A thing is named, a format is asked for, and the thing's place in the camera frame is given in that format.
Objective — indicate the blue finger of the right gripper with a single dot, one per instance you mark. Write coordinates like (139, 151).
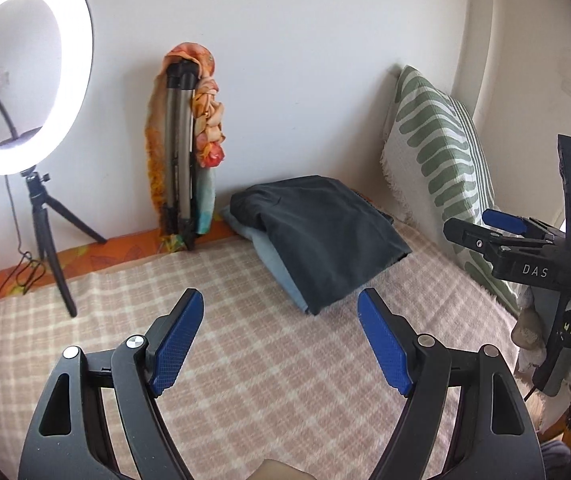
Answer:
(506, 222)

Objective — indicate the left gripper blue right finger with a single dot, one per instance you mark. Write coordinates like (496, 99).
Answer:
(391, 339)

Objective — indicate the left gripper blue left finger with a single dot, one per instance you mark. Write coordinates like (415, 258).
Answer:
(169, 340)

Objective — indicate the dark green pants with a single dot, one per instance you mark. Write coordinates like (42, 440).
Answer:
(331, 240)

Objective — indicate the green leaf pattern pillow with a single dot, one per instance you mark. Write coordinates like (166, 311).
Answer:
(436, 169)

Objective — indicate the pink plaid bed blanket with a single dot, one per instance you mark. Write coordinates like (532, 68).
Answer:
(261, 380)

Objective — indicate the folded light blue garment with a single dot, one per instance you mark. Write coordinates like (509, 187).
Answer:
(269, 256)

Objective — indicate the folded silver tripod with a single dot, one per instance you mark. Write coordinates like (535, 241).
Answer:
(180, 205)

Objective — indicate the small black tripod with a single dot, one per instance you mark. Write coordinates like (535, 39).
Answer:
(42, 202)

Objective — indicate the orange patterned scarf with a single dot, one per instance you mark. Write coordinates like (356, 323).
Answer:
(208, 139)

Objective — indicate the white ring light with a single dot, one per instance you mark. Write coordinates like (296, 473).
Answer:
(46, 49)

